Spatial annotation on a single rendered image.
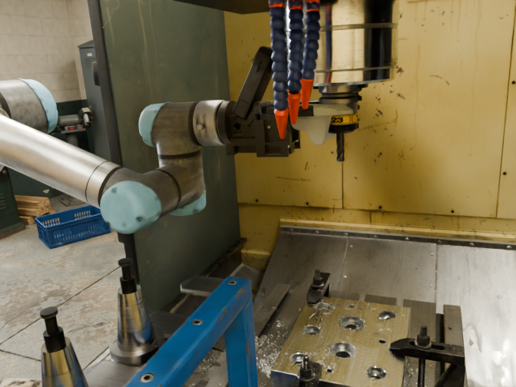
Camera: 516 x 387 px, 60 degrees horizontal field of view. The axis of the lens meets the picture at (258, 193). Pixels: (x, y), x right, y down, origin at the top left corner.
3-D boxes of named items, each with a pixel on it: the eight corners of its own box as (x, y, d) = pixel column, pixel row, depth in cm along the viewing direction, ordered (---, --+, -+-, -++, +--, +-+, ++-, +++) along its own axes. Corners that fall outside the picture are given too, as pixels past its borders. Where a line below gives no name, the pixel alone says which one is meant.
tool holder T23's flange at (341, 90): (352, 103, 63) (352, 84, 62) (312, 103, 66) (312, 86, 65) (367, 99, 68) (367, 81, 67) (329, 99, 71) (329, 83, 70)
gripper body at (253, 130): (305, 147, 75) (239, 148, 79) (302, 94, 72) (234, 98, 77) (292, 157, 68) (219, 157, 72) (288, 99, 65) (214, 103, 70)
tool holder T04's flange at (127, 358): (152, 378, 50) (150, 358, 50) (102, 374, 51) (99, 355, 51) (173, 344, 56) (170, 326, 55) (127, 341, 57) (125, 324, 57)
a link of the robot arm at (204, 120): (211, 98, 78) (188, 103, 71) (235, 97, 77) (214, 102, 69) (216, 141, 80) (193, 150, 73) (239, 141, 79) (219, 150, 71)
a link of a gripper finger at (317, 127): (354, 143, 65) (298, 142, 70) (353, 102, 63) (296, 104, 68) (345, 147, 62) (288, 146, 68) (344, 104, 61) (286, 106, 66)
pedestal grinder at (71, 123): (67, 206, 547) (49, 111, 515) (58, 200, 575) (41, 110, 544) (105, 198, 574) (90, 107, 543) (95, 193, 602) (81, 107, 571)
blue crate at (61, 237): (48, 250, 413) (44, 228, 407) (36, 239, 444) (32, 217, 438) (114, 232, 449) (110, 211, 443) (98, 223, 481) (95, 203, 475)
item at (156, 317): (128, 334, 57) (127, 329, 57) (152, 312, 62) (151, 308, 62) (176, 343, 55) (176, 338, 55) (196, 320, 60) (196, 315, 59)
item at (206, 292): (173, 293, 67) (173, 289, 67) (191, 277, 72) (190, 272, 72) (216, 299, 65) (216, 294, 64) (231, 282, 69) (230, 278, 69)
